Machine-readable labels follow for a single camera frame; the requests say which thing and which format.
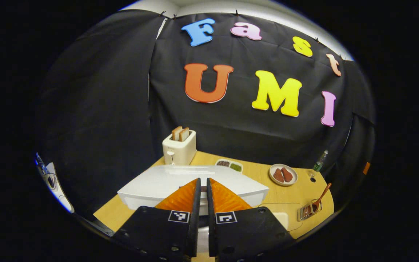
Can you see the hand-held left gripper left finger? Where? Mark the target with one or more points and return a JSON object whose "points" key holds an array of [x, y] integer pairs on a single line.
{"points": [[196, 218]]}

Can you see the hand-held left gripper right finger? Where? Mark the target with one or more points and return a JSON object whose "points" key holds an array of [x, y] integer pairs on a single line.
{"points": [[211, 218]]}

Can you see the white rice cooker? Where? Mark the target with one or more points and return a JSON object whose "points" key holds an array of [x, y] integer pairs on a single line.
{"points": [[151, 185]]}

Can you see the brown wooden spoon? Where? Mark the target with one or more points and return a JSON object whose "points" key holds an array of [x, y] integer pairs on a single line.
{"points": [[322, 196]]}

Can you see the white divided grain dish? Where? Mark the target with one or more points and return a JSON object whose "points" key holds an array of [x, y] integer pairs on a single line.
{"points": [[229, 166]]}

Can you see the white toaster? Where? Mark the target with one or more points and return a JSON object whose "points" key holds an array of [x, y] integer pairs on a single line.
{"points": [[178, 153]]}

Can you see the brown meat piece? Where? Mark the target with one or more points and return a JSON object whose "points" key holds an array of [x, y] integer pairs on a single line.
{"points": [[287, 174], [278, 175]]}

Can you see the toast slice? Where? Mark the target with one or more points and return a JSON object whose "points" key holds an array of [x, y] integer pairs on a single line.
{"points": [[184, 134], [176, 134]]}

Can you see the white round plate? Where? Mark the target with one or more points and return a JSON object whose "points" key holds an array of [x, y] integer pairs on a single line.
{"points": [[293, 180]]}

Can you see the clear plastic water bottle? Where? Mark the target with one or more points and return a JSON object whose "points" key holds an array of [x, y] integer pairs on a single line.
{"points": [[318, 165]]}

